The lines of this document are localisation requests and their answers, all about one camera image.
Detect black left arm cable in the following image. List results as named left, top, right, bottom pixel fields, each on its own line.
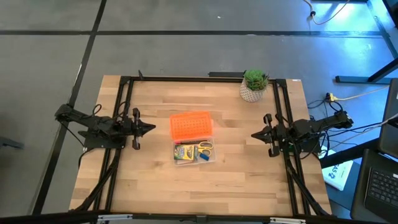
left=91, top=101, right=129, bottom=122

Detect silver frame bracket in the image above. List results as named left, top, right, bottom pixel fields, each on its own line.
left=97, top=213, right=134, bottom=223
left=269, top=217, right=307, bottom=224

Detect clear plastic pencil box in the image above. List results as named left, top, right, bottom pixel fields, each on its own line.
left=172, top=138, right=217, bottom=167

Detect black desk leg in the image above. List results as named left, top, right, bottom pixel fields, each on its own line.
left=335, top=57, right=398, bottom=85

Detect yellow green crayon box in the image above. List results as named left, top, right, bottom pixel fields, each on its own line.
left=173, top=144, right=199, bottom=162

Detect grey chair leg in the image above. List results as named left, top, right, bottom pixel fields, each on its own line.
left=0, top=136, right=24, bottom=150

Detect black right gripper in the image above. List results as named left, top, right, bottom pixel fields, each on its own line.
left=251, top=113, right=295, bottom=158

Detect black aluminium table frame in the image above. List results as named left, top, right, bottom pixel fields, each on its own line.
left=70, top=70, right=332, bottom=218

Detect white floor cable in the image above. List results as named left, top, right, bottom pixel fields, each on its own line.
left=303, top=0, right=351, bottom=26

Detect dark laptop screen panel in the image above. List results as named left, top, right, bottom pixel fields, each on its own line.
left=377, top=77, right=398, bottom=151

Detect black laptop keyboard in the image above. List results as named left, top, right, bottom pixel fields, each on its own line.
left=350, top=148, right=398, bottom=223

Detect black power cable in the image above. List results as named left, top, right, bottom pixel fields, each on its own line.
left=323, top=123, right=383, bottom=138

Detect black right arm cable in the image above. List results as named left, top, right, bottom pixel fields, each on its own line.
left=275, top=113, right=292, bottom=125

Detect orange perforated plastic lid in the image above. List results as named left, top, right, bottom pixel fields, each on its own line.
left=169, top=111, right=214, bottom=142

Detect yellow handled scissors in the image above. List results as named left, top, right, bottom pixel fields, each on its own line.
left=196, top=141, right=215, bottom=157

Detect yellow extension cord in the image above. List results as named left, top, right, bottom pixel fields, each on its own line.
left=325, top=85, right=390, bottom=104

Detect green succulent in white pot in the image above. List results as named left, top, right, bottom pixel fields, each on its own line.
left=239, top=68, right=270, bottom=103

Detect grey power cable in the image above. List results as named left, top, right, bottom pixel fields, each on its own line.
left=329, top=113, right=398, bottom=143

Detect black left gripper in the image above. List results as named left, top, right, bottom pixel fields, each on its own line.
left=119, top=107, right=157, bottom=151

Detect white booklet with blue print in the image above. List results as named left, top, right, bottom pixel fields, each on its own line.
left=321, top=148, right=354, bottom=192

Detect black diagonal desk beam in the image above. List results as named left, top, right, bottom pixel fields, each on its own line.
left=319, top=138, right=381, bottom=169

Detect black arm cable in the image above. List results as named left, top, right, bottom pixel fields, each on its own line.
left=275, top=113, right=292, bottom=125
left=91, top=101, right=129, bottom=122

